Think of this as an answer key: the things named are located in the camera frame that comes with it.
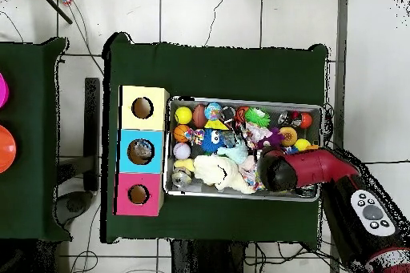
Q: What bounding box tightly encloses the colourful patterned cloth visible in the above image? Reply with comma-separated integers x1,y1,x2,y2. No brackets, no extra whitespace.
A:
239,122,273,191

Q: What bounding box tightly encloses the shallow metal mesh bin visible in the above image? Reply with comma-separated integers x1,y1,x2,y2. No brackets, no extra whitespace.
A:
163,94,324,203

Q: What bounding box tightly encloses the wooden box with three holes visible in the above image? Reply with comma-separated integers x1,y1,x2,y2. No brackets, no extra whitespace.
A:
113,84,171,217

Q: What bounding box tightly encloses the blue spiky toy with eyes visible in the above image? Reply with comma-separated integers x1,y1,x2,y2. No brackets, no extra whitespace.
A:
200,128,227,154

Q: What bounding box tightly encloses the orange basketball toy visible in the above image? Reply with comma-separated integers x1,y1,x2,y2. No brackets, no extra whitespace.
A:
173,124,191,143

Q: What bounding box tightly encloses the globe print ball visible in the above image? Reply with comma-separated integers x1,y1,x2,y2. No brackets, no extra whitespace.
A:
203,102,223,121

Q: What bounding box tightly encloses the white baseball toy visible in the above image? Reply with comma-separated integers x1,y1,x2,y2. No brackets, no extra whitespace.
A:
172,142,192,161

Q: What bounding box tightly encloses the yellow ball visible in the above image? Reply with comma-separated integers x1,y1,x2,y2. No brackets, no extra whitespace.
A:
174,106,194,125

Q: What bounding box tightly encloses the cream knit cloth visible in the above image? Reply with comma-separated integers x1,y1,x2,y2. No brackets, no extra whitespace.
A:
192,155,257,195

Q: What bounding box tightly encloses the green spiky toy with eye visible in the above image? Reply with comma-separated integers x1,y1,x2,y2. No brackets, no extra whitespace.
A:
243,106,271,127

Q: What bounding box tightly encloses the dark green table cloth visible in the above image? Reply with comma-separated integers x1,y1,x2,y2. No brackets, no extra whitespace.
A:
100,31,329,248
0,37,72,243

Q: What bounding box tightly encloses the purple spiky monster toy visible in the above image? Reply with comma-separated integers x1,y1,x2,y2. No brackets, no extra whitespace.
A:
255,126,286,151

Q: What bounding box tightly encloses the black monitor on stand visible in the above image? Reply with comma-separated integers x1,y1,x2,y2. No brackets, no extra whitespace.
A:
55,77,101,226

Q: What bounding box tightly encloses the black rod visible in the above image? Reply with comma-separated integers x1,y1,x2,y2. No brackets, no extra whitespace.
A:
34,0,74,25

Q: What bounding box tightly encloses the orange plastic bowl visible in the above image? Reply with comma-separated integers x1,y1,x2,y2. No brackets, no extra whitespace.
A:
0,124,17,174

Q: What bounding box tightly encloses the pink plastic bowl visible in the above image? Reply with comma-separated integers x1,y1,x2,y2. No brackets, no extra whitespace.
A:
0,72,10,109

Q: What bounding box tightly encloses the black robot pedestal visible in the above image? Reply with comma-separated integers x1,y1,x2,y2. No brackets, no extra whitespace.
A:
169,239,247,273

